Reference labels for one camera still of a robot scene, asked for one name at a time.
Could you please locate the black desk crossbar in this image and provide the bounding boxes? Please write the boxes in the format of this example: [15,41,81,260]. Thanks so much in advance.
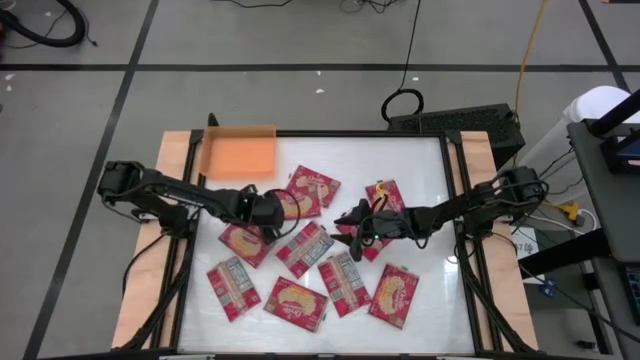
[517,227,614,279]

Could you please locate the black desk bar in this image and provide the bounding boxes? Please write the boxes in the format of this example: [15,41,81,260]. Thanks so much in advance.
[589,88,640,137]

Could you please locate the dark keypad device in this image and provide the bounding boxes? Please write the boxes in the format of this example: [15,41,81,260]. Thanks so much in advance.
[622,264,640,326]

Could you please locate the black coiled power cable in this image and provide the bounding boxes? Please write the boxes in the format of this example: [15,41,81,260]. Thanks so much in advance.
[380,0,425,125]

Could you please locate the grey side desk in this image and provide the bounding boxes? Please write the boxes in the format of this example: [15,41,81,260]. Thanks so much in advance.
[567,119,640,360]

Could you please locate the yellow power plug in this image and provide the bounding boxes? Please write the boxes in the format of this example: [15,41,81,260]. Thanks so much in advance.
[554,199,586,226]

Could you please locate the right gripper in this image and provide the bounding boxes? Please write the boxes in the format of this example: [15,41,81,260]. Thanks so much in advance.
[329,198,417,262]

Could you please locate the white lined bin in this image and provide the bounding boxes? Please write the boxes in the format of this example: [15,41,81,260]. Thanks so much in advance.
[517,85,634,206]

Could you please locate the black screen device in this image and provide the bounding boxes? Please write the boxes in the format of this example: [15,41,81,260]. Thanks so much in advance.
[599,134,640,175]

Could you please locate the black table frame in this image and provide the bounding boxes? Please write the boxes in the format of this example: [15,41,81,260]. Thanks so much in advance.
[117,128,540,360]

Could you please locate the white paper sheet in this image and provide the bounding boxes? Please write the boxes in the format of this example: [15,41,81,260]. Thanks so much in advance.
[510,225,542,260]

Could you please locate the tangled black cables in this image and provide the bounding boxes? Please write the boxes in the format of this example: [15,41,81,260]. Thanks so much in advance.
[338,0,404,15]

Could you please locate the light wooden board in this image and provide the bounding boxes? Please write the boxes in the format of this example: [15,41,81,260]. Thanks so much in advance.
[458,130,540,351]
[110,130,207,350]

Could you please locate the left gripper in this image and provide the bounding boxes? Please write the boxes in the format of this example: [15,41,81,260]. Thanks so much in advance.
[239,183,289,246]

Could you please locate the white cable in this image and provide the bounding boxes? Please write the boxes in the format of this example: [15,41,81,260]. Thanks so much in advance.
[524,207,600,235]

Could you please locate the yellow cable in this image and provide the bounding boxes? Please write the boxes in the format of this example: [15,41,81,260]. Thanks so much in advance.
[512,0,550,126]

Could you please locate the thin black floor cable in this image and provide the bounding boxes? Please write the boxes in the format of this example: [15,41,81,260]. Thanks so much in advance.
[518,262,640,346]

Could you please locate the black computer case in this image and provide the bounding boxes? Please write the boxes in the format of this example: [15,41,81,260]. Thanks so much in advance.
[387,103,527,170]

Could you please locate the thick black hose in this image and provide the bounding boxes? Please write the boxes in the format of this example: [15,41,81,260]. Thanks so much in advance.
[0,0,87,49]

